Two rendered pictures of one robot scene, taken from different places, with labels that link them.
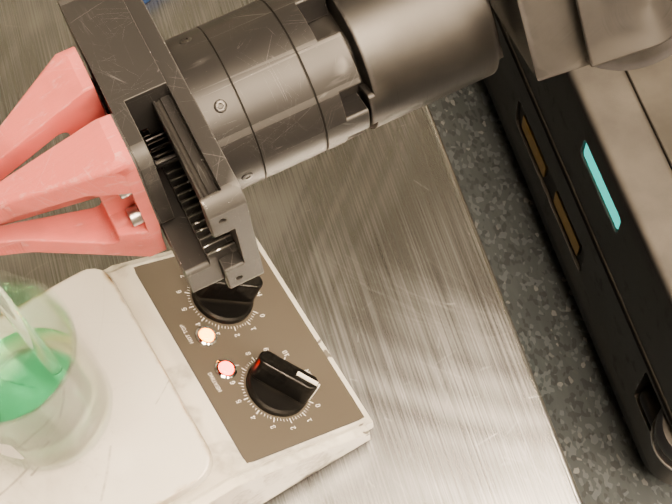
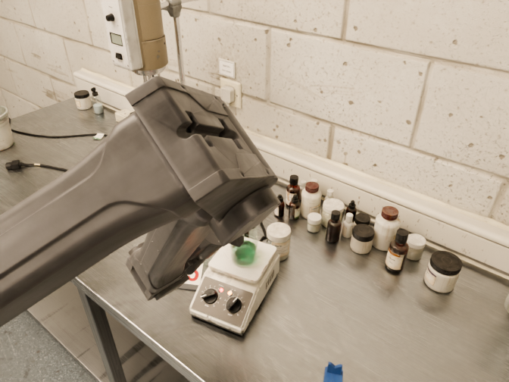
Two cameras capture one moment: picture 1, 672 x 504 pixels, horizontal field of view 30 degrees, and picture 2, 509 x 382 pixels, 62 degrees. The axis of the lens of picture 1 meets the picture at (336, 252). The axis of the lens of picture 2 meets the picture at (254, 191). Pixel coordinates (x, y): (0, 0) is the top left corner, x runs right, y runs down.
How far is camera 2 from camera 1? 0.79 m
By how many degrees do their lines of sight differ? 74
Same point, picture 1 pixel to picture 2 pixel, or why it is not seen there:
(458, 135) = not seen: outside the picture
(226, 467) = (207, 273)
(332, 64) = not seen: hidden behind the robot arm
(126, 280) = (252, 289)
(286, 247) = (235, 342)
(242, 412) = (212, 284)
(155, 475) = (217, 258)
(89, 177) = not seen: hidden behind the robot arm
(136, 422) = (226, 264)
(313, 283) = (223, 338)
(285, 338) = (216, 309)
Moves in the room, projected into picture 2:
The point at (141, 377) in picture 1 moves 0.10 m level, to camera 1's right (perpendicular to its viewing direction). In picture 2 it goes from (231, 269) to (192, 293)
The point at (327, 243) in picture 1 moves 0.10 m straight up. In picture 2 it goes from (226, 349) to (224, 316)
